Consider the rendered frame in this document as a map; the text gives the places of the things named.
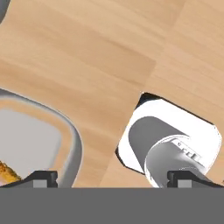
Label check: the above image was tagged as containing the grey rounded container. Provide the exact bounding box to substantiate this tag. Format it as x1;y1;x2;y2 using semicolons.
0;0;11;25

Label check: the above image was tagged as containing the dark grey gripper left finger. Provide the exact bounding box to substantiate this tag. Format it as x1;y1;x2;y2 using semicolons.
0;170;59;188

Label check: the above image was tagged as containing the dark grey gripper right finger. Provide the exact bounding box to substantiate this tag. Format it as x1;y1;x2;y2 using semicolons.
166;170;224;188

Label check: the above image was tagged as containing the clear grey food container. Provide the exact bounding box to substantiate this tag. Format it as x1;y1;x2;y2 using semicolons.
0;87;84;188

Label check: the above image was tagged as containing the orange yellow food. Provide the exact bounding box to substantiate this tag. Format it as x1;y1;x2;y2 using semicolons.
0;159;23;185

